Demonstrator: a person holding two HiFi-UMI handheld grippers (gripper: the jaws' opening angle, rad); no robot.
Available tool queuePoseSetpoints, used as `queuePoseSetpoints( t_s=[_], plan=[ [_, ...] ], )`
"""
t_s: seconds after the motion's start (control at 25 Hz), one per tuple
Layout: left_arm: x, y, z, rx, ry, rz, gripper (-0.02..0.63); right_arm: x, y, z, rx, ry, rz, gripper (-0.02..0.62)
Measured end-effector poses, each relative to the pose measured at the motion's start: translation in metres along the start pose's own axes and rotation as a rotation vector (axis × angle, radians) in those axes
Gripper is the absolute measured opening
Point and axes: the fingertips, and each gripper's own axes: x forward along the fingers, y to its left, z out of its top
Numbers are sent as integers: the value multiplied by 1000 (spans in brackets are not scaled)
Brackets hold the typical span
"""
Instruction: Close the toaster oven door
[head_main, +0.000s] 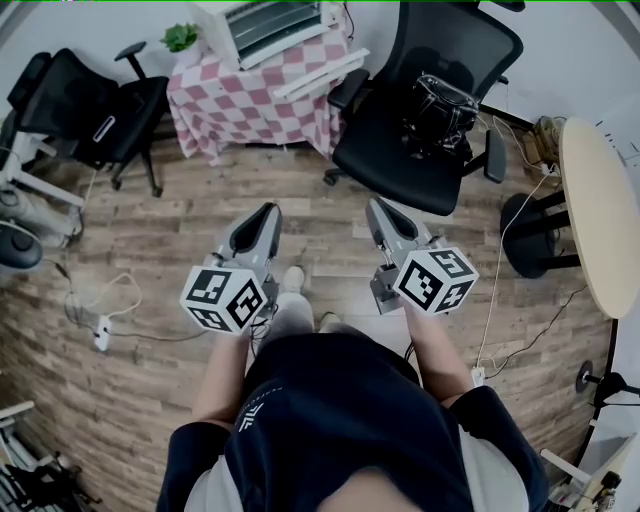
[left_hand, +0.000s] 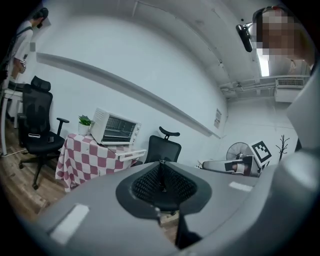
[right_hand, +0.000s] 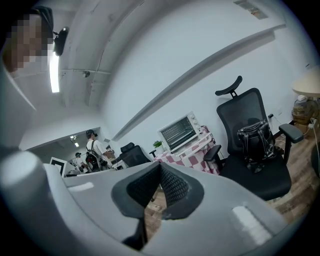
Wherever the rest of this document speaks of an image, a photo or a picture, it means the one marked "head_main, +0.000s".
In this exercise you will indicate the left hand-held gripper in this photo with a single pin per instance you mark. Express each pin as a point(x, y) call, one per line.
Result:
point(220, 295)

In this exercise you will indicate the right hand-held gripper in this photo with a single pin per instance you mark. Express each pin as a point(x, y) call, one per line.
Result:
point(430, 280)

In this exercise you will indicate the white toaster oven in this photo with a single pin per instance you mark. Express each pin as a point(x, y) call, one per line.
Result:
point(227, 22)

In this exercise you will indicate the person's left forearm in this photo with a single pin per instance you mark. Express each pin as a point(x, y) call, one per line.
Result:
point(222, 380)

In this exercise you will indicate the person's right forearm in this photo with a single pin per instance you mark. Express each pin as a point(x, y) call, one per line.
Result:
point(440, 355)

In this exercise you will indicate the person's grey trousers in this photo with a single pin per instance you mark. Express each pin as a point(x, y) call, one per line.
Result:
point(292, 315)

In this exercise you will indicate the person's white shoe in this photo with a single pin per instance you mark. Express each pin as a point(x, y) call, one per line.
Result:
point(294, 279)
point(329, 321)

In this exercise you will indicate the black round table base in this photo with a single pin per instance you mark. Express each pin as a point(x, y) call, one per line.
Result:
point(525, 235)

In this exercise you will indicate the white power adapter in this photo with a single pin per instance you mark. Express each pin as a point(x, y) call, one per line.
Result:
point(478, 376)

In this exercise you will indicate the black mesh office chair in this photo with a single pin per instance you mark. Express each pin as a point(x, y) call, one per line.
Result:
point(400, 160)

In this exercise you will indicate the white power strip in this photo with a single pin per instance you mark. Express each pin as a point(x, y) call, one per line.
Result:
point(102, 334)

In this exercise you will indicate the person's dark shirt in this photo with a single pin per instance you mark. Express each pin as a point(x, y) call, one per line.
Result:
point(325, 410)

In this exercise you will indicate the black leather handbag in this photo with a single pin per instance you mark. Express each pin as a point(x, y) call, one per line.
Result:
point(442, 107)

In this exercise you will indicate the round beige table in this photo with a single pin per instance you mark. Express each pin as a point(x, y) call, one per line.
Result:
point(597, 215)

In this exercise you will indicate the pink white checkered tablecloth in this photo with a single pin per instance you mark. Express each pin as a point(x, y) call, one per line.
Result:
point(235, 107)

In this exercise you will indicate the black stand base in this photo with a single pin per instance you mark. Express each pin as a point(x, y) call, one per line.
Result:
point(607, 384)

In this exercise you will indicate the black office chair with headrest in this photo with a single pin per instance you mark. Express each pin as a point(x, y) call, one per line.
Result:
point(75, 110)

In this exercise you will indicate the black metal rack clutter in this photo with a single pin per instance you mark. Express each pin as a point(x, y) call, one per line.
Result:
point(35, 475)

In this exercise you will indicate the white equipment with wiring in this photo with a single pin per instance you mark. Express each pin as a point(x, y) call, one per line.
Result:
point(595, 480)

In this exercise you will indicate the small green potted plant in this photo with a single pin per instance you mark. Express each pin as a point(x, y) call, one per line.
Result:
point(180, 37)

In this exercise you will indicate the white desk frame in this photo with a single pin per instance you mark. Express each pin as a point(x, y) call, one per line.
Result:
point(45, 187)

